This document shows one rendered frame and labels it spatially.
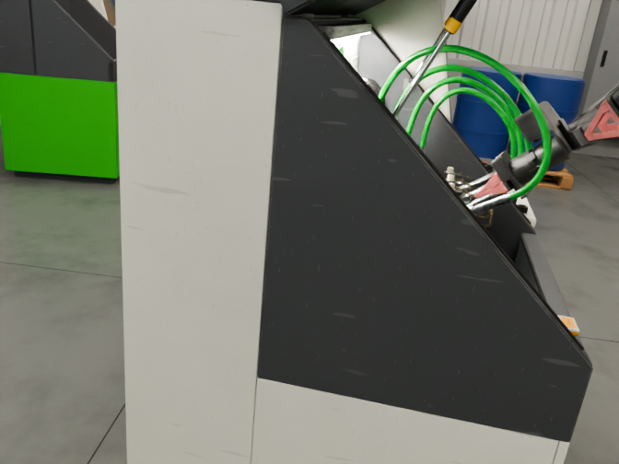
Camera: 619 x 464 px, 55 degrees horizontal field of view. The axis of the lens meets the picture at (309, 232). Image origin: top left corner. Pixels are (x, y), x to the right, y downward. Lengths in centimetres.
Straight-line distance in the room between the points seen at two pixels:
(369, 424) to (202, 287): 41
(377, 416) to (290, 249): 37
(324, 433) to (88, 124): 390
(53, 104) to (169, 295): 380
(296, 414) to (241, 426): 12
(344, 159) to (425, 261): 22
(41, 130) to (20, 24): 76
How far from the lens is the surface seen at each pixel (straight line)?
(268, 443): 126
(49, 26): 480
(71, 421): 238
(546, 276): 144
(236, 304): 111
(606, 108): 106
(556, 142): 127
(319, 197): 99
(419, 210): 98
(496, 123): 614
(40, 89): 489
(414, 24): 163
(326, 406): 118
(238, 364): 117
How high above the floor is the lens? 147
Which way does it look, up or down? 21 degrees down
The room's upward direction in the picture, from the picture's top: 6 degrees clockwise
